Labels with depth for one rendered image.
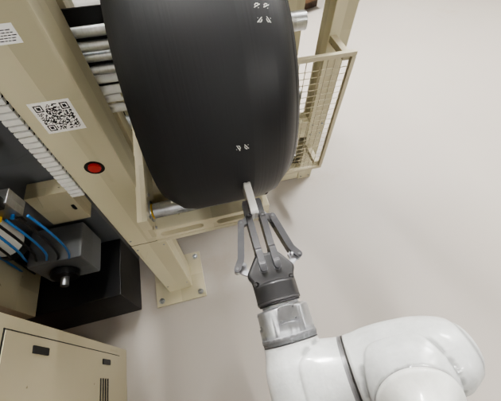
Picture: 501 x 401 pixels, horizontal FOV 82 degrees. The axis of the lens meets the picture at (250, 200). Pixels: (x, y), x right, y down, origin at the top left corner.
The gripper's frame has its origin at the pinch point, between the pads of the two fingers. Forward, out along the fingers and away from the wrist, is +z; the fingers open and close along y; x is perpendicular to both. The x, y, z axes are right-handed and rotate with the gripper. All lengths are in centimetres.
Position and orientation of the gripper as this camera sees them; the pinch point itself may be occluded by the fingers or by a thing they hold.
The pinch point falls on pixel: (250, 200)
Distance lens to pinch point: 57.2
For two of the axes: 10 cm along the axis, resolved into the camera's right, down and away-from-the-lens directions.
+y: -9.7, 2.1, -1.4
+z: -2.5, -8.8, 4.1
